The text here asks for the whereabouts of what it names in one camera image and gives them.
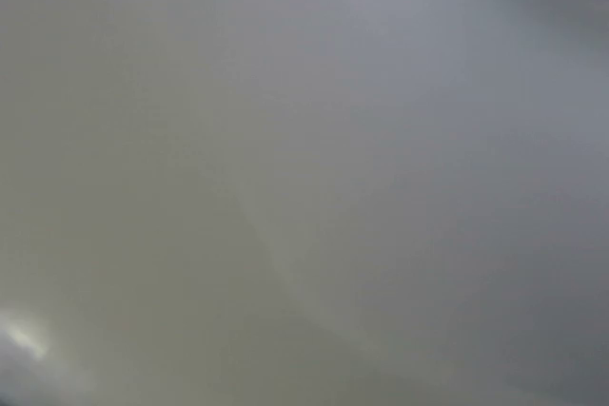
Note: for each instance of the white t shirt red print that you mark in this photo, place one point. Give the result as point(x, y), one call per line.
point(304, 202)

